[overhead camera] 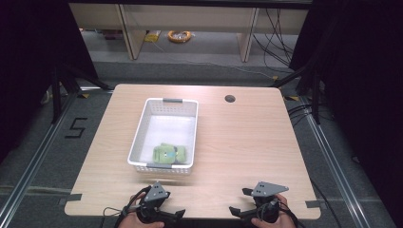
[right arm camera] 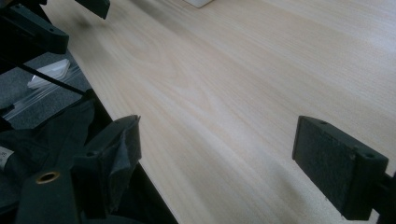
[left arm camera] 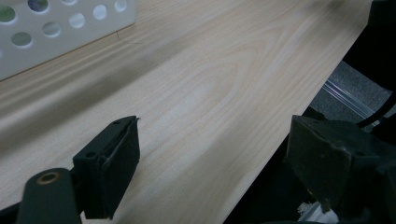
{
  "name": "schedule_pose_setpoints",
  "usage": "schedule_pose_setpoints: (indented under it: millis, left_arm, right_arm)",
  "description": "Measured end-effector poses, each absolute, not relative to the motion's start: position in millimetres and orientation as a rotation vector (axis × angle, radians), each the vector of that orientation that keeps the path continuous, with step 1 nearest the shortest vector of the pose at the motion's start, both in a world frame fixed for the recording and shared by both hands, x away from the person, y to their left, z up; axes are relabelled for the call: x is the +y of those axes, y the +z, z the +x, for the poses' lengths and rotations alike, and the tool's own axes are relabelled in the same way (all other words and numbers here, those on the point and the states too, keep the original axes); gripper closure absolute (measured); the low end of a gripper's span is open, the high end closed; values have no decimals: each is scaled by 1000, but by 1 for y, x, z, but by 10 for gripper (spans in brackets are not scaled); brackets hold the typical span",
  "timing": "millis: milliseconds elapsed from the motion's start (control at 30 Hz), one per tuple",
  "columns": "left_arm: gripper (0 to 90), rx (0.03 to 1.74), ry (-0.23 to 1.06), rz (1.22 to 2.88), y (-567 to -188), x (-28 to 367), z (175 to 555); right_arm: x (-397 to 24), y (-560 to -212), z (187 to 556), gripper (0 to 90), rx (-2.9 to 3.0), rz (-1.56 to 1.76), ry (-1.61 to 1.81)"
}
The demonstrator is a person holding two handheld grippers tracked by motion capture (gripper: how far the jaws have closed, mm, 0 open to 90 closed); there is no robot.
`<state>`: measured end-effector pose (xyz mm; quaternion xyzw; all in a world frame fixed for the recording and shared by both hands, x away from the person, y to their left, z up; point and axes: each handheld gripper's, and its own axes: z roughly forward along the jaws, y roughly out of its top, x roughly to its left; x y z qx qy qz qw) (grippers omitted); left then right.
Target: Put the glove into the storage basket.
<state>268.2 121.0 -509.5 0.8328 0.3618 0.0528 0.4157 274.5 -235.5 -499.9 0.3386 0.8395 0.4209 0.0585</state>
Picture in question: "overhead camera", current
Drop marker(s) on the black metal stand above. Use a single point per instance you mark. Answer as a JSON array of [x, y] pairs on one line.
[[315, 95], [57, 95]]

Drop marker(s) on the black curtain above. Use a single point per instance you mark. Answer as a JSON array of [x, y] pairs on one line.
[[28, 63], [364, 95]]

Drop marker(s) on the aluminium floor rail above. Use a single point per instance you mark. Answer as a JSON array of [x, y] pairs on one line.
[[335, 164], [34, 158]]

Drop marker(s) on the grey tape strip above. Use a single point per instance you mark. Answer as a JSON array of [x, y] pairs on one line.
[[313, 204]]

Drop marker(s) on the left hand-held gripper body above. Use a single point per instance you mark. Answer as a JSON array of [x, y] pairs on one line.
[[157, 193]]

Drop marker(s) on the person's left hand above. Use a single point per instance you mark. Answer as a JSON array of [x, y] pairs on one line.
[[133, 223]]

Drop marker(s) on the white plastic basket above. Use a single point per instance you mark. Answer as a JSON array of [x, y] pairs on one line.
[[168, 133]]

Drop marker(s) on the yellow packet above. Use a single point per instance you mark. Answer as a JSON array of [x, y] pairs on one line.
[[152, 36]]

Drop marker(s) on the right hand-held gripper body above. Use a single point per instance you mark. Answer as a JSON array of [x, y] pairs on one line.
[[267, 202]]

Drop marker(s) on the person's right hand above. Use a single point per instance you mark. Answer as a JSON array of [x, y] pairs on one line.
[[282, 218]]

